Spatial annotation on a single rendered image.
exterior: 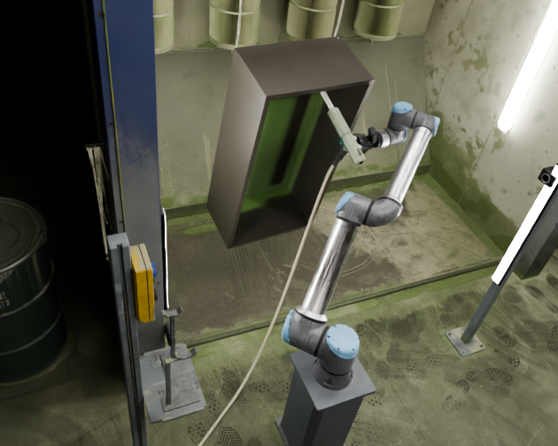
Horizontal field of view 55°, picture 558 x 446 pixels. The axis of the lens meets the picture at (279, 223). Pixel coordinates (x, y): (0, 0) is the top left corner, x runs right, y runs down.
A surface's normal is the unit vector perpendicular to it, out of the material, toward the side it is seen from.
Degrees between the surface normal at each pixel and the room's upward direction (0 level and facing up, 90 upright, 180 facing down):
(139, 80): 90
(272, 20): 90
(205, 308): 0
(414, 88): 57
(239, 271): 0
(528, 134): 90
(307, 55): 12
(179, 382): 0
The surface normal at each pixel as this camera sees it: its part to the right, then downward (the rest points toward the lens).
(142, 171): 0.39, 0.65
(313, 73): 0.22, -0.60
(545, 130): -0.91, 0.18
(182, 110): 0.39, 0.14
